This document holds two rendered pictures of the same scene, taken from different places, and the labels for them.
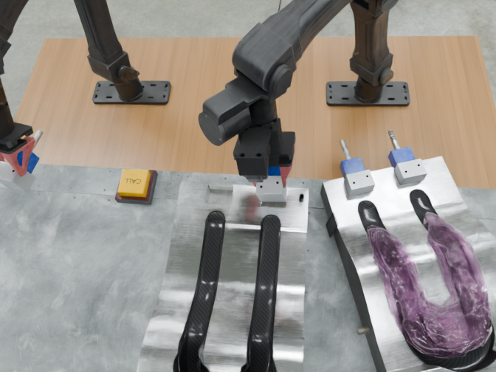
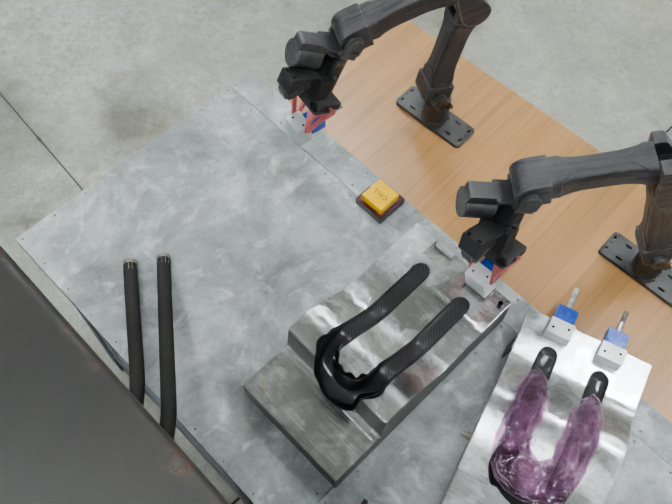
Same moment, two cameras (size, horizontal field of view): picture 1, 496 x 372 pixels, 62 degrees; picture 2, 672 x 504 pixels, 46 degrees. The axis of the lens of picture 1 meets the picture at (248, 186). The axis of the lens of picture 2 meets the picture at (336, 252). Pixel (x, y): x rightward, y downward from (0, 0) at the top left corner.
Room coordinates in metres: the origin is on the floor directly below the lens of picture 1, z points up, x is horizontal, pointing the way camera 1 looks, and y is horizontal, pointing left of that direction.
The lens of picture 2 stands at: (-0.40, -0.15, 2.35)
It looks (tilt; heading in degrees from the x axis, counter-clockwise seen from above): 62 degrees down; 31
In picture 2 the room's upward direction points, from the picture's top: 1 degrees clockwise
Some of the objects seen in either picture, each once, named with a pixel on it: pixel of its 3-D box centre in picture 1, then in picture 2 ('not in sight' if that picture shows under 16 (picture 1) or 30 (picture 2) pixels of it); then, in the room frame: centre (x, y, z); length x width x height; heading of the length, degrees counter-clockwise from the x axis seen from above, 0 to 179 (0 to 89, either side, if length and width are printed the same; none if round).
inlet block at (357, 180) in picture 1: (350, 166); (565, 314); (0.41, -0.22, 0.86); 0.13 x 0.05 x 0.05; 4
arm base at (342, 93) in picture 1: (370, 84); (649, 261); (0.63, -0.33, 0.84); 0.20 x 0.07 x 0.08; 79
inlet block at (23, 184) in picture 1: (25, 157); (316, 118); (0.51, 0.45, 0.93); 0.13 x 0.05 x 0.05; 156
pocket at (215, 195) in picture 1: (221, 197); (438, 258); (0.37, 0.06, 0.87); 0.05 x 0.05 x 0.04; 77
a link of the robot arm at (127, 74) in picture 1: (116, 68); (436, 91); (0.74, 0.27, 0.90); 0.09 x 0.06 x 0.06; 49
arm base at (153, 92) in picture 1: (127, 83); (436, 107); (0.75, 0.26, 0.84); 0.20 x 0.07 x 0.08; 79
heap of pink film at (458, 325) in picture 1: (432, 277); (548, 434); (0.14, -0.29, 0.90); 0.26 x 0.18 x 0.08; 4
